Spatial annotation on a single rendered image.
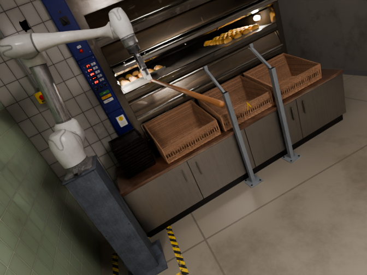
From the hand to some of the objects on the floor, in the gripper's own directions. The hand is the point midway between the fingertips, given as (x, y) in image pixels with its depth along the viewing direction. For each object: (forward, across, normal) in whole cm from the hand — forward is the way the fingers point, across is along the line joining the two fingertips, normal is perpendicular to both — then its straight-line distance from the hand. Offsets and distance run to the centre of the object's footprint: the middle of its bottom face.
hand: (147, 77), depth 149 cm
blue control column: (+130, -171, -43) cm, 219 cm away
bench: (+135, -55, +58) cm, 157 cm away
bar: (+135, -33, +42) cm, 145 cm away
